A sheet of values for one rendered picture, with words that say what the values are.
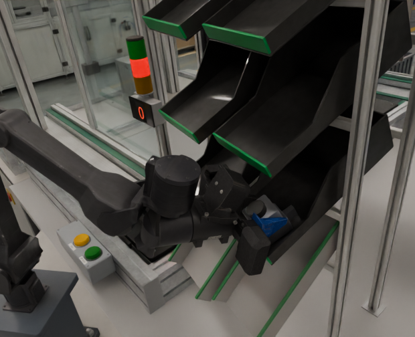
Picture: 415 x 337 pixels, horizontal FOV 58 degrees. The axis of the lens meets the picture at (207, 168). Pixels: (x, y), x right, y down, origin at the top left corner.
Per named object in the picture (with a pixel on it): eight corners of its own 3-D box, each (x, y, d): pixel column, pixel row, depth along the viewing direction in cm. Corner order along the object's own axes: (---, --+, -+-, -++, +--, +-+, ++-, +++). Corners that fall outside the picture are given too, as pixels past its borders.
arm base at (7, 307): (1, 309, 71) (-12, 288, 68) (21, 283, 77) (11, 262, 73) (33, 313, 70) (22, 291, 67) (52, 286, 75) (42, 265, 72)
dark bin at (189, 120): (199, 145, 59) (175, 111, 55) (164, 120, 69) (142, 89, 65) (322, 36, 63) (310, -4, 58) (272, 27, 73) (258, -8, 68)
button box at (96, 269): (92, 285, 95) (86, 268, 92) (61, 245, 110) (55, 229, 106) (116, 270, 99) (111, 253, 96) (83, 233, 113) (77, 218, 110)
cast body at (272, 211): (261, 252, 59) (244, 229, 55) (248, 234, 63) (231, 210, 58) (304, 221, 59) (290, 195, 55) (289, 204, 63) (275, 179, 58)
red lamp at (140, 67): (138, 78, 104) (135, 61, 102) (130, 75, 108) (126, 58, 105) (153, 73, 107) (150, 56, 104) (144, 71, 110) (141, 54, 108)
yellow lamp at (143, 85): (142, 95, 107) (138, 79, 104) (133, 91, 110) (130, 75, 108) (156, 90, 109) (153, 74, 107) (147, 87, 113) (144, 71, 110)
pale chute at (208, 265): (210, 301, 77) (195, 299, 74) (181, 263, 87) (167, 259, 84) (286, 188, 74) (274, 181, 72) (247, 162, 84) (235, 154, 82)
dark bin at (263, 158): (271, 179, 49) (250, 142, 44) (218, 144, 59) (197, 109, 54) (412, 47, 53) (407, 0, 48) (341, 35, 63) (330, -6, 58)
